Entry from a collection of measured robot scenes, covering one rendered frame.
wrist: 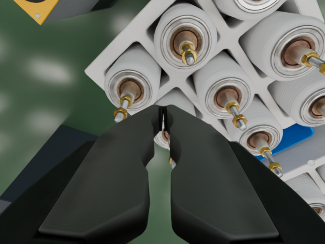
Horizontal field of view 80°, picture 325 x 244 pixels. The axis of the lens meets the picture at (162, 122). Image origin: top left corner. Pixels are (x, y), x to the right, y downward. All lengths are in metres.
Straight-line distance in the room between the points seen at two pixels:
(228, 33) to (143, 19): 0.15
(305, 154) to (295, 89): 0.28
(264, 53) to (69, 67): 0.51
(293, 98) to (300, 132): 0.27
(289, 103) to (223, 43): 0.16
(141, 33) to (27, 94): 0.49
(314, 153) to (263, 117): 0.27
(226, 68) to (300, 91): 0.14
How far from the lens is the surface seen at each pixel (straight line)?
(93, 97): 0.67
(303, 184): 0.66
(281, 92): 0.45
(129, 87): 0.33
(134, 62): 0.33
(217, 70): 0.35
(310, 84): 0.41
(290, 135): 0.68
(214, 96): 0.35
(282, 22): 0.36
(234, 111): 0.31
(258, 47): 0.37
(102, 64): 0.42
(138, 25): 0.39
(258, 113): 0.42
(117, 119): 0.26
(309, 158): 0.65
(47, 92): 0.73
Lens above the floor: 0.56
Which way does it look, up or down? 57 degrees down
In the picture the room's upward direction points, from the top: 176 degrees counter-clockwise
